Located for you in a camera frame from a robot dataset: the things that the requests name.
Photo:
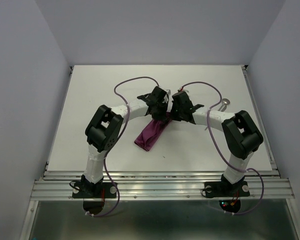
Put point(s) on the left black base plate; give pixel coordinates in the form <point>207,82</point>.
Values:
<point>104,190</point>

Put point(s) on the purple cloth napkin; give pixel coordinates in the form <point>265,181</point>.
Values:
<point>151,133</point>

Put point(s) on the aluminium rail frame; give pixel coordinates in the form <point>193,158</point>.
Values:
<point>164,205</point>

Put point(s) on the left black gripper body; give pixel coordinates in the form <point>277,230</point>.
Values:
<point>163,104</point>

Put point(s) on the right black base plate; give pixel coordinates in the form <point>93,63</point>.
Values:
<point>221,189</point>

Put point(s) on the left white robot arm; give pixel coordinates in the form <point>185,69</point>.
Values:
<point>107,126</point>

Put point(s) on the silver metal spoon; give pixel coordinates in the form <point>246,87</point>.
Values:
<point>224,103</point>

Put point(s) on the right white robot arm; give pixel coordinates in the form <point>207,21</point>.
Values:
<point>242,135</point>

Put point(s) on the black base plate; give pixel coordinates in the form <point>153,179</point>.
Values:
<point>104,190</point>
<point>221,189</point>

